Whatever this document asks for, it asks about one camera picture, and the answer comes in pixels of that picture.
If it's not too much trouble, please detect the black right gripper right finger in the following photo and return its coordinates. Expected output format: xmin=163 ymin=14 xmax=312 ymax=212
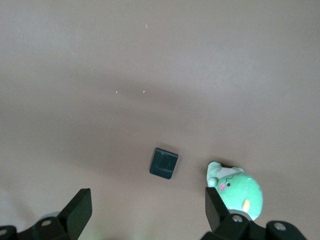
xmin=201 ymin=186 xmax=306 ymax=240

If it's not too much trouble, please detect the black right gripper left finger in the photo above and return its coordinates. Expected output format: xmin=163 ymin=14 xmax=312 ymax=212
xmin=0 ymin=187 xmax=92 ymax=240

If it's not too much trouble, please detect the black phone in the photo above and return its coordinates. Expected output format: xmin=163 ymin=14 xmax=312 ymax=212
xmin=148 ymin=147 xmax=180 ymax=180

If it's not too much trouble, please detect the green dinosaur plush toy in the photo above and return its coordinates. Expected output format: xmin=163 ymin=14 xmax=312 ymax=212
xmin=205 ymin=160 xmax=264 ymax=222

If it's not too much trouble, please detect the brown table cover mat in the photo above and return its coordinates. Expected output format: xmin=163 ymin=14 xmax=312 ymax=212
xmin=0 ymin=0 xmax=320 ymax=240

